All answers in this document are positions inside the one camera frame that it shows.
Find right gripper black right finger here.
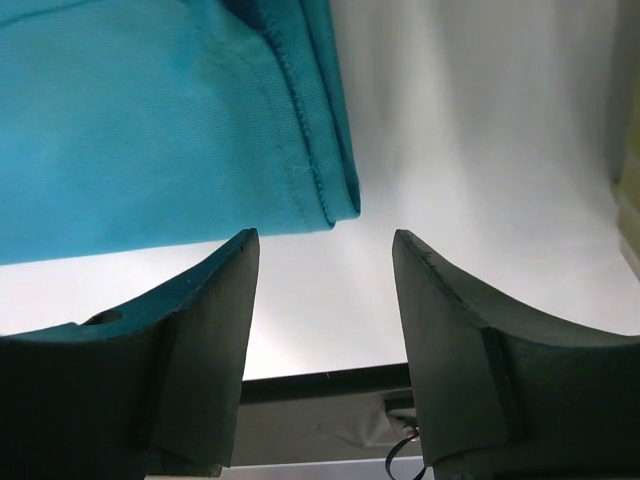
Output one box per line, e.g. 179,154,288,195
392,230,639,479

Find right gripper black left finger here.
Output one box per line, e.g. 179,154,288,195
1,229,260,479

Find teal t shirt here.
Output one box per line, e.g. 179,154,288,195
1,1,361,264

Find olive green plastic basket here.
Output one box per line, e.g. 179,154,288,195
612,1,639,275

